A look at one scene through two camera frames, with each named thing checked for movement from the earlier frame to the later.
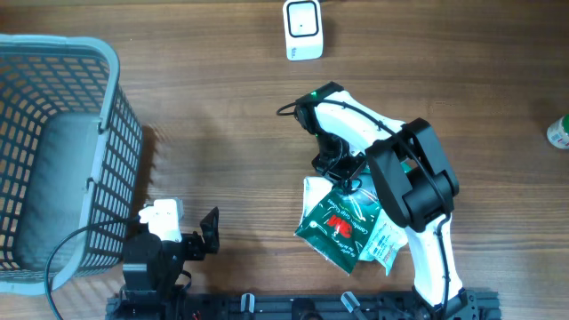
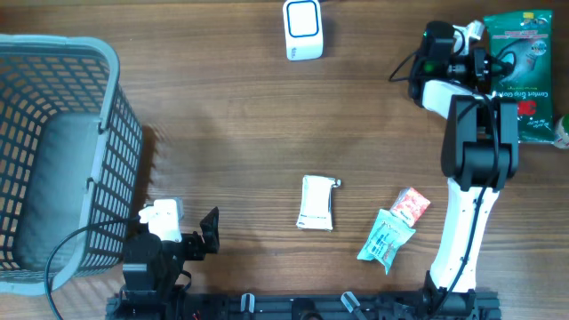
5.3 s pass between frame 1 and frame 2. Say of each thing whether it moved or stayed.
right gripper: moved
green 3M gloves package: moved
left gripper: stayed
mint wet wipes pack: stayed
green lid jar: stayed
